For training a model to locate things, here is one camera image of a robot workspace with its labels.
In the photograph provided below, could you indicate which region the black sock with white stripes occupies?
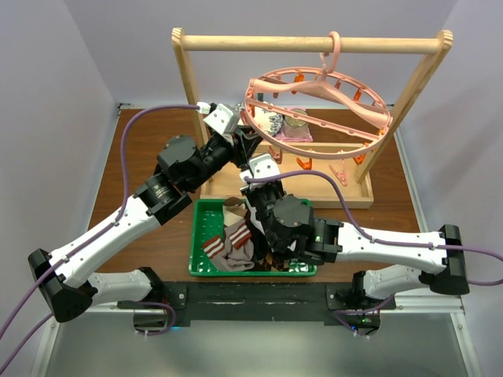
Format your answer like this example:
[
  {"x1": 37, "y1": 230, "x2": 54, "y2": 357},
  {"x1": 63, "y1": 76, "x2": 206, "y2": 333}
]
[{"x1": 245, "y1": 206, "x2": 274, "y2": 272}]

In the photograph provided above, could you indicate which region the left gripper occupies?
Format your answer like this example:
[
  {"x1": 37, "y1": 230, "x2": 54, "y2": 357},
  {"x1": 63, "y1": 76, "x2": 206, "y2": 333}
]
[{"x1": 186, "y1": 125, "x2": 265, "y2": 192}]

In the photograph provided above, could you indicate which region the grey sock with red stripes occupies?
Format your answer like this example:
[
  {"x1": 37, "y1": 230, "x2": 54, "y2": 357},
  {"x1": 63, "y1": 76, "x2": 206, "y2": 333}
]
[{"x1": 201, "y1": 220, "x2": 255, "y2": 273}]

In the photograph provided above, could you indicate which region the pink cloth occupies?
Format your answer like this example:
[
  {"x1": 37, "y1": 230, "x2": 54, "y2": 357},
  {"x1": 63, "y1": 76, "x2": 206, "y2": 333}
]
[{"x1": 275, "y1": 115, "x2": 314, "y2": 142}]

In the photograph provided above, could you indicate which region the floral ceramic plate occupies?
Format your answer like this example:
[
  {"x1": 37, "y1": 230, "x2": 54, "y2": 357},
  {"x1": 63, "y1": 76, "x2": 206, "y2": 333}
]
[{"x1": 233, "y1": 101, "x2": 284, "y2": 137}]

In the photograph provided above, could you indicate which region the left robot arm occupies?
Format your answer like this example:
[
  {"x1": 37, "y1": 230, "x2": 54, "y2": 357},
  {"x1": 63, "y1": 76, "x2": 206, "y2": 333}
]
[{"x1": 28, "y1": 126, "x2": 262, "y2": 323}]

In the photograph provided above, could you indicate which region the orange clothespin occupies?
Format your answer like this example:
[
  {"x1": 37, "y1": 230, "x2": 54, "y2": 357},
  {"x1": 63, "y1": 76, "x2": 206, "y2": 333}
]
[{"x1": 296, "y1": 157, "x2": 313, "y2": 170}]

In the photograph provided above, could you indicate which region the wooden hanging rack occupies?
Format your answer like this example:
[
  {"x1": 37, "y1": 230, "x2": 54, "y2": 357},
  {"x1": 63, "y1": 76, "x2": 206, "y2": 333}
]
[{"x1": 171, "y1": 27, "x2": 453, "y2": 209}]

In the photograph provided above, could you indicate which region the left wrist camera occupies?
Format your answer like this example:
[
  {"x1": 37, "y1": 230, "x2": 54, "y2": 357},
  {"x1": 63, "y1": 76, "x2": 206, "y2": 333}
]
[{"x1": 198, "y1": 102, "x2": 240, "y2": 137}]

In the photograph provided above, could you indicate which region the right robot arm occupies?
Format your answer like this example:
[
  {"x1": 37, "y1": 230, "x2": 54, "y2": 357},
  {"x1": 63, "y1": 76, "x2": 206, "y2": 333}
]
[{"x1": 241, "y1": 174, "x2": 470, "y2": 309}]

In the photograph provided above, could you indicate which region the brown and cream sock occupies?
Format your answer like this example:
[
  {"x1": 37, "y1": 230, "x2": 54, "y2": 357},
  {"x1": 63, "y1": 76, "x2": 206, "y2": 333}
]
[{"x1": 222, "y1": 197, "x2": 248, "y2": 227}]

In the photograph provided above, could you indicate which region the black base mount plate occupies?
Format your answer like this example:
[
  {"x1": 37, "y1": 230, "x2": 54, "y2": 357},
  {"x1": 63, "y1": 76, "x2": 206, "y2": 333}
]
[{"x1": 116, "y1": 280, "x2": 397, "y2": 328}]

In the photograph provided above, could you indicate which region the green plastic tray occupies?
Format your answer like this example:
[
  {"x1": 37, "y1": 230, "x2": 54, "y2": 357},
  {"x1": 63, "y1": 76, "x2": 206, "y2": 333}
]
[{"x1": 189, "y1": 197, "x2": 317, "y2": 277}]

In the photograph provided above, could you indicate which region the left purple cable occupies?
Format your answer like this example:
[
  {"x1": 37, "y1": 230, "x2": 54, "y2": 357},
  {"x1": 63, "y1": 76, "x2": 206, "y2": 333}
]
[{"x1": 0, "y1": 102, "x2": 205, "y2": 362}]

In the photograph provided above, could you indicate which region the pink round clip hanger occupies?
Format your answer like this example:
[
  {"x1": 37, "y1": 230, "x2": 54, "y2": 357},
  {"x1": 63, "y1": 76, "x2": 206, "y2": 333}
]
[{"x1": 244, "y1": 31, "x2": 393, "y2": 160}]

